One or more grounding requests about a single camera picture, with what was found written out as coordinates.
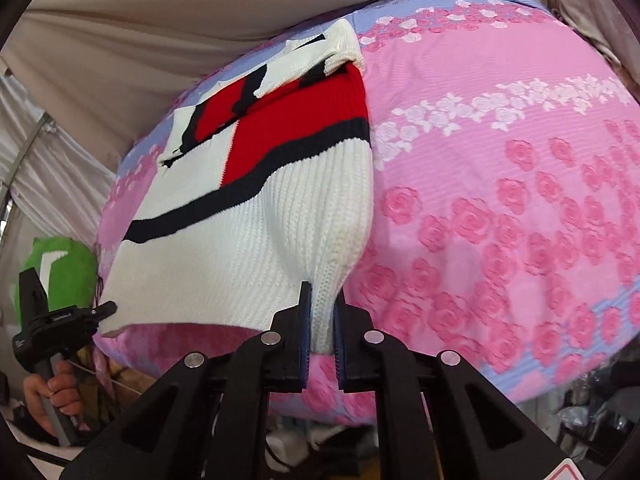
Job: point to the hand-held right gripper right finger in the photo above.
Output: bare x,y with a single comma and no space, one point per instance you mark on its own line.
339,345

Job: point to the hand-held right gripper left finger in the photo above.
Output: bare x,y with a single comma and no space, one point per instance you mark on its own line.
305,340

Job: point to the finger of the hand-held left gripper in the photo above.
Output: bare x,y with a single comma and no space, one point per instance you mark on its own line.
102,310

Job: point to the white red navy knitted sweater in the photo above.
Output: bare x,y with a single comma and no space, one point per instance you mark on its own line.
300,220

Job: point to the person's left hand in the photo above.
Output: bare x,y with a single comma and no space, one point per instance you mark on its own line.
62,390

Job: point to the white cloth under bed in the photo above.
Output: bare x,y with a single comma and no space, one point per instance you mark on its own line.
285,442

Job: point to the white pleated curtain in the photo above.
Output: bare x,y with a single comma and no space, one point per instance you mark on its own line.
50,170

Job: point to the pink floral bed cover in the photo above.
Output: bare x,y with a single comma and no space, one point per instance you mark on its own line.
500,210

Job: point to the dark clutter pile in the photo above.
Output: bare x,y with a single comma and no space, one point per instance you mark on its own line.
600,410

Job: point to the beige fabric backdrop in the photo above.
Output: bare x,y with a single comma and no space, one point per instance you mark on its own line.
150,35

